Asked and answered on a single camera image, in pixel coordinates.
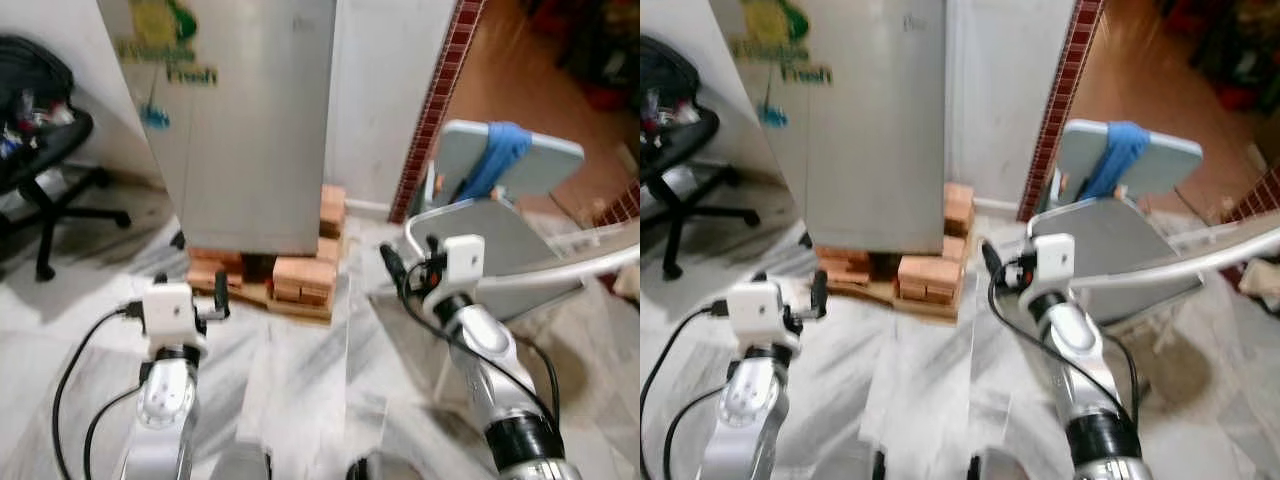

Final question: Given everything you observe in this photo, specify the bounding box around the blue cloth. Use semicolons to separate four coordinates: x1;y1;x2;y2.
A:
1078;120;1153;199
455;121;534;201

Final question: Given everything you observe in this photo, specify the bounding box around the black office chair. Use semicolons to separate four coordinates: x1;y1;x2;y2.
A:
640;36;761;282
0;36;132;283

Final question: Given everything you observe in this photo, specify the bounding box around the grey robot left leg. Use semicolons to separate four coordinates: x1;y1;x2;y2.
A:
820;448;887;480

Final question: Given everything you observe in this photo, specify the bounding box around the grey robot leg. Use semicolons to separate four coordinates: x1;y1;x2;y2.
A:
820;448;887;480
965;447;1033;480
345;452;421;480

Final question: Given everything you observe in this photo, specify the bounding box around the grey robot right leg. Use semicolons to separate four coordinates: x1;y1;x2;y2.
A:
345;452;421;480
965;447;1033;480

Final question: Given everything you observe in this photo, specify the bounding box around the dark clothes pile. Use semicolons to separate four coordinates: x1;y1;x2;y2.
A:
0;45;76;151
640;45;701;151

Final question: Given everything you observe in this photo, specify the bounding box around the Precise Fresh sticker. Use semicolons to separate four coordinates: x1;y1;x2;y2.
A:
113;0;219;87
728;0;834;87

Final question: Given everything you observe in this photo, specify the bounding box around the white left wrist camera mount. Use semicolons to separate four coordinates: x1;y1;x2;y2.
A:
141;282;197;338
727;281;785;341

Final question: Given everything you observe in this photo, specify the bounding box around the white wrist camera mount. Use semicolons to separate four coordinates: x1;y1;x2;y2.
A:
1032;233;1077;293
442;234;487;293
727;281;785;341
141;282;197;338

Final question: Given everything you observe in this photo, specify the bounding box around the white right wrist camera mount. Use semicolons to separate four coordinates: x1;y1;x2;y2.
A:
1032;233;1077;293
442;234;487;293

